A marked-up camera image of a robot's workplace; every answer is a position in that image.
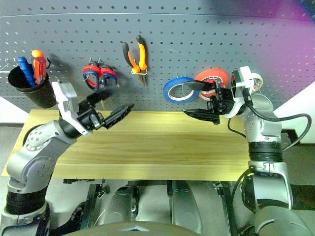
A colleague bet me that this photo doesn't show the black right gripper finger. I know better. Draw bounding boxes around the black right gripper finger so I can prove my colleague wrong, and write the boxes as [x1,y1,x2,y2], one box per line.
[183,108,221,126]
[181,80,218,93]

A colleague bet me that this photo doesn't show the blue handled screwdriver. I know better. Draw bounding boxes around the blue handled screwdriver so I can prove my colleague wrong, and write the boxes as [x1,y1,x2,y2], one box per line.
[16,56,37,88]

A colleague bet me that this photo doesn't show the black tool cup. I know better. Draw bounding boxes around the black tool cup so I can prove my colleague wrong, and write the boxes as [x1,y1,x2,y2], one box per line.
[7,64,58,109]

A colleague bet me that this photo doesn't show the black rounded shape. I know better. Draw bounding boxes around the black rounded shape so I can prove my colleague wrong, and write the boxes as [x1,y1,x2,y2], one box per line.
[56,201,87,232]

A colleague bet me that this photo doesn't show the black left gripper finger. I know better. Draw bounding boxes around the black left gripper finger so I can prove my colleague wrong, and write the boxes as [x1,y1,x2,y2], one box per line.
[99,103,135,130]
[86,89,113,107]

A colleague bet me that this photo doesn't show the grey metal pegboard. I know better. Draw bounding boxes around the grey metal pegboard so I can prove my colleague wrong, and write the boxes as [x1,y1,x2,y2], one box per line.
[0,0,315,117]

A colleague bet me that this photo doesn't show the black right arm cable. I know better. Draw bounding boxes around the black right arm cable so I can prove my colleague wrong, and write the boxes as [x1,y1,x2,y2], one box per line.
[227,90,312,152]

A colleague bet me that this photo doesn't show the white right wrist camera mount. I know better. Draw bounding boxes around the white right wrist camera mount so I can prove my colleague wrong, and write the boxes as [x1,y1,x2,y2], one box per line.
[225,66,255,118]

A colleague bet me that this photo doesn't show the wide red tape roll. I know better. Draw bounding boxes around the wide red tape roll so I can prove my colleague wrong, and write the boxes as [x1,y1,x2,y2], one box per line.
[193,68,229,87]

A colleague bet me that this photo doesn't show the red handled scissors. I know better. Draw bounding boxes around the red handled scissors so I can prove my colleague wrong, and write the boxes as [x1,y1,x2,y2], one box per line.
[82,64,119,109]

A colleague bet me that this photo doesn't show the blue tape roll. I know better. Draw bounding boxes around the blue tape roll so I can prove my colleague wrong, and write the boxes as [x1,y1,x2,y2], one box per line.
[162,77,199,105]

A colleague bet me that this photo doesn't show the orange and black pliers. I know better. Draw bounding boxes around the orange and black pliers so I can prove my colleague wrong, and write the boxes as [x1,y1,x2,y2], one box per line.
[122,35,149,87]

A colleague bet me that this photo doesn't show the red handled screwdriver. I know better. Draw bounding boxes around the red handled screwdriver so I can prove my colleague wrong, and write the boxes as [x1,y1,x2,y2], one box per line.
[32,57,48,86]

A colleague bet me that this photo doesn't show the white wire hook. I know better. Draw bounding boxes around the white wire hook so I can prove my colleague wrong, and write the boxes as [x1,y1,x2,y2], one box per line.
[0,57,18,74]

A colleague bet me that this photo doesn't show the metal table frame leg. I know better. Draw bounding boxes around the metal table frame leg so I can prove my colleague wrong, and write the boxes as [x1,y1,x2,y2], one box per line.
[81,184,110,232]

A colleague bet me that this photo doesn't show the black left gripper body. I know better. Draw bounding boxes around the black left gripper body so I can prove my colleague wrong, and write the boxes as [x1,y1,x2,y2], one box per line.
[77,99,109,131]

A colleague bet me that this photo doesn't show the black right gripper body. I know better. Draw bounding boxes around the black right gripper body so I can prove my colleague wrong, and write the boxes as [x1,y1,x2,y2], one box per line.
[205,81,236,118]

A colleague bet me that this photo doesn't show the grey rounded robot leg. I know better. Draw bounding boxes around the grey rounded robot leg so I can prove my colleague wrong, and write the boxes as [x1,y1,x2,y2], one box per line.
[103,185,140,225]
[171,180,203,234]

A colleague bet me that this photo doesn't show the grey robot torso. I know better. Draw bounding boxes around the grey robot torso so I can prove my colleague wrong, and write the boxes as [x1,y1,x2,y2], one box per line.
[81,222,197,236]

